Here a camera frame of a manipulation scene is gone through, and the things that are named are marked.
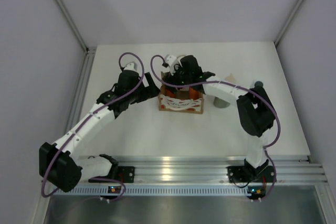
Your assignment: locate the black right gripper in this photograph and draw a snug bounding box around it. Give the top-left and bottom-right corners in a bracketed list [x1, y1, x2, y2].
[163, 63, 192, 94]

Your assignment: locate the watermelon print canvas bag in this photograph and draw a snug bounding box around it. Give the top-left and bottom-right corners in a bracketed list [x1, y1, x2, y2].
[158, 84, 204, 114]

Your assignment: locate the grey green squeeze bottle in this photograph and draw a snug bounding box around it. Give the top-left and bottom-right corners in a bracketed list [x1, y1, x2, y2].
[214, 73, 236, 109]

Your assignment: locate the white bottle dark cap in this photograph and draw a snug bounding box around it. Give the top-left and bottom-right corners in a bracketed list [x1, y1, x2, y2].
[251, 80, 264, 88]

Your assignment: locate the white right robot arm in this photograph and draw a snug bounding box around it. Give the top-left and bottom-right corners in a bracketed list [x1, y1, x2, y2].
[162, 55, 280, 180]

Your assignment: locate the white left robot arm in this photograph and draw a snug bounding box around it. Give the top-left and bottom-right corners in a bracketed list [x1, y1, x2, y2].
[39, 70, 160, 192]

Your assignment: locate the orange bottle blue cap left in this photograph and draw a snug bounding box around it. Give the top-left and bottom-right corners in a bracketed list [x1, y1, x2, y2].
[165, 89, 176, 98]

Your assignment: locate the orange bottle blue cap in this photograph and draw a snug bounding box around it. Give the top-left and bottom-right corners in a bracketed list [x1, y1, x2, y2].
[165, 89, 176, 98]
[188, 88, 200, 100]

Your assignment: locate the orange bottle blue cap right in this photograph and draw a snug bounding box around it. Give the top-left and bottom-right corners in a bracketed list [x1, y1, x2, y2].
[188, 88, 200, 100]

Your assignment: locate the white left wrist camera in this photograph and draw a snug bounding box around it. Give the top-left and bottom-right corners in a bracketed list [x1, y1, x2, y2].
[123, 61, 138, 72]

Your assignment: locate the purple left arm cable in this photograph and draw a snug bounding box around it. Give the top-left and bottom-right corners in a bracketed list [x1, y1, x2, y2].
[41, 52, 145, 204]

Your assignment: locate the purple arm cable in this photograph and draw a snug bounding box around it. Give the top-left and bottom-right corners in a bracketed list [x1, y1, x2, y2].
[150, 55, 282, 151]
[41, 52, 145, 204]

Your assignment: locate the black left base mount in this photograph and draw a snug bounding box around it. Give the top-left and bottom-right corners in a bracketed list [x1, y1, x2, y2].
[89, 166, 135, 183]

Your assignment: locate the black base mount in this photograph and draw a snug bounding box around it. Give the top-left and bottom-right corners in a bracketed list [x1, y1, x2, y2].
[227, 166, 275, 188]
[89, 166, 135, 183]

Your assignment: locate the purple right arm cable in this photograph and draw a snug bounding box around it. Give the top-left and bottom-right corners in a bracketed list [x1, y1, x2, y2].
[150, 55, 282, 151]

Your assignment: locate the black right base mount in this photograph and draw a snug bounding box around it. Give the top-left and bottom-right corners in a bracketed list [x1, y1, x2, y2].
[227, 166, 275, 188]

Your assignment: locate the white slotted cable duct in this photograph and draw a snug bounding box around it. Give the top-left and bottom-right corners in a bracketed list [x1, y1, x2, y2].
[55, 185, 251, 196]

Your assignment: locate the aluminium mounting rail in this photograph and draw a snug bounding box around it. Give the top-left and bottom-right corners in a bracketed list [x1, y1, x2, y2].
[40, 155, 329, 184]

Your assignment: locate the aluminium frame post left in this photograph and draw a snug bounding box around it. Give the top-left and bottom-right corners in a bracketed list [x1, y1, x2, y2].
[54, 0, 88, 52]

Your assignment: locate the aluminium frame post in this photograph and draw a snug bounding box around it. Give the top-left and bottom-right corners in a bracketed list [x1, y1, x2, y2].
[54, 0, 88, 52]
[274, 0, 306, 48]

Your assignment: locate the aluminium frame post right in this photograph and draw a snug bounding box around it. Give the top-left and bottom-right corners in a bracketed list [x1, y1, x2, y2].
[274, 0, 306, 48]

